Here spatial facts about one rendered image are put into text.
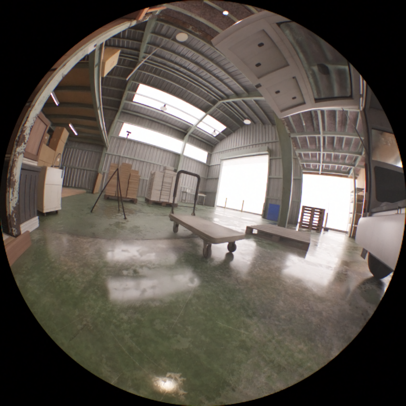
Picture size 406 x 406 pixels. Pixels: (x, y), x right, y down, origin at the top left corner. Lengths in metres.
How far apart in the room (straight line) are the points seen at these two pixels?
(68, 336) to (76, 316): 0.10
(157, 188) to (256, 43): 4.34
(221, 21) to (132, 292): 2.92
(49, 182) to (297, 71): 2.71
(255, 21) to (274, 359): 1.79
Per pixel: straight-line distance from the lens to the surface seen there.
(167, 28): 5.99
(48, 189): 1.72
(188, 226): 1.07
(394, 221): 0.88
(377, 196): 1.64
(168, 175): 4.49
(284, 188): 3.87
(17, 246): 0.98
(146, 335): 0.48
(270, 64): 1.45
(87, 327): 0.53
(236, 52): 1.34
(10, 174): 1.02
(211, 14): 2.50
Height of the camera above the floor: 0.44
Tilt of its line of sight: 2 degrees down
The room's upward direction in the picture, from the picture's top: 9 degrees clockwise
